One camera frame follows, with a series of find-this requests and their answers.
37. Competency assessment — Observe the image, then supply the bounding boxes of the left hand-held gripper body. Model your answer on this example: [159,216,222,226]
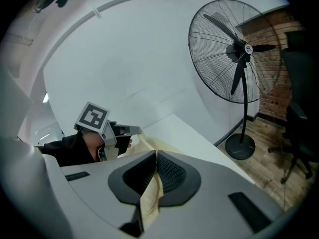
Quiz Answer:
[73,101,118,163]

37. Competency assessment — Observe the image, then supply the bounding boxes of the person's left forearm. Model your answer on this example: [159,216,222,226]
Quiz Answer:
[38,130,103,168]

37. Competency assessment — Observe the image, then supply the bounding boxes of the black standing fan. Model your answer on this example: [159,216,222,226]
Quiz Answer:
[188,0,285,161]

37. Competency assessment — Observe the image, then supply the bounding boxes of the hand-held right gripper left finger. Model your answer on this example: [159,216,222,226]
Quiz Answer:
[59,150,157,239]

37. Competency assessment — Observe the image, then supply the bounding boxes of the cream yellow shorts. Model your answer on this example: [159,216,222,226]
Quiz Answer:
[136,130,182,231]

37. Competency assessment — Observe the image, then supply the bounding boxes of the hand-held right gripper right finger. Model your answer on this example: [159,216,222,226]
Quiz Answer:
[149,151,285,239]

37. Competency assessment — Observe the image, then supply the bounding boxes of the black office chair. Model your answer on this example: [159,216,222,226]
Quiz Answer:
[268,30,319,185]

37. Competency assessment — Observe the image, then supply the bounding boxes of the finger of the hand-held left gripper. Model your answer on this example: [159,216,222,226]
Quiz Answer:
[111,124,143,136]

